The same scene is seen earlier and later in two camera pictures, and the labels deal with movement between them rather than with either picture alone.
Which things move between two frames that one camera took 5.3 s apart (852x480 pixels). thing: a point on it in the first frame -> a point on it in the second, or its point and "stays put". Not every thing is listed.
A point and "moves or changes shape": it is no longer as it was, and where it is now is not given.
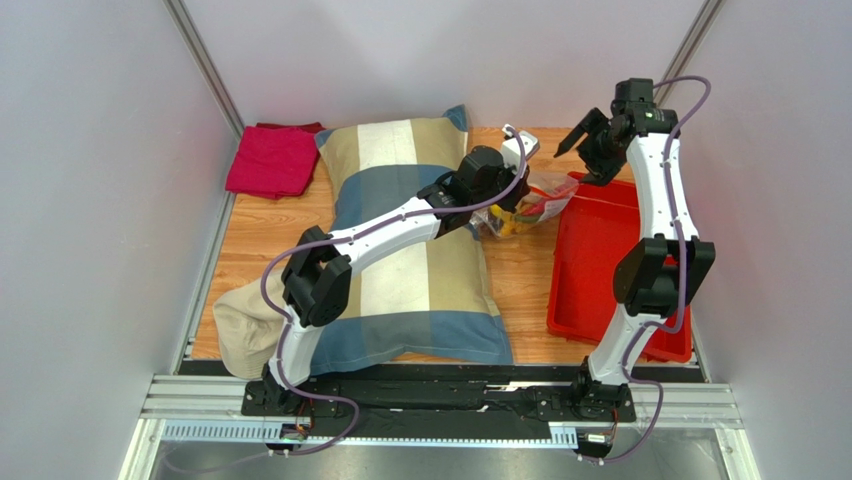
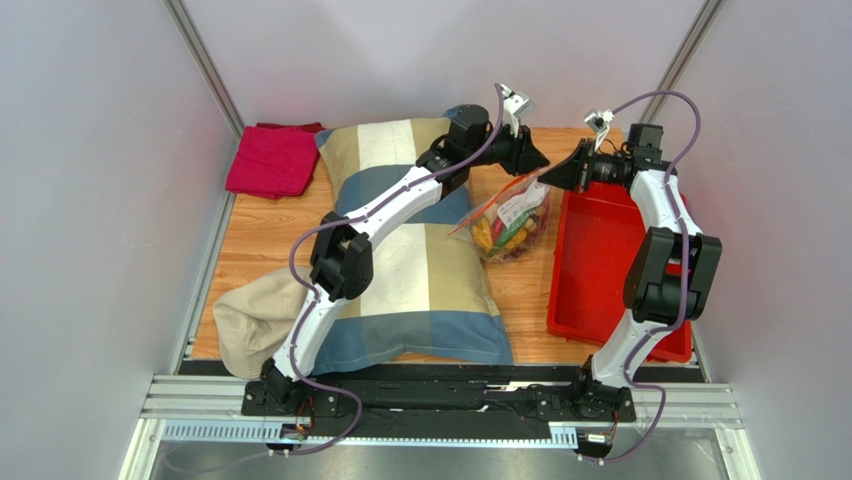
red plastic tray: (599, 224) stays put
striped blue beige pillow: (431, 301) stays put
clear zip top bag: (548, 193) moves or changes shape
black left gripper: (517, 195) -> (524, 156)
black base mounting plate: (559, 399) stays put
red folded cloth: (276, 160) stays put
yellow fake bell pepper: (506, 217) -> (481, 232)
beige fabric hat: (248, 328) stays put
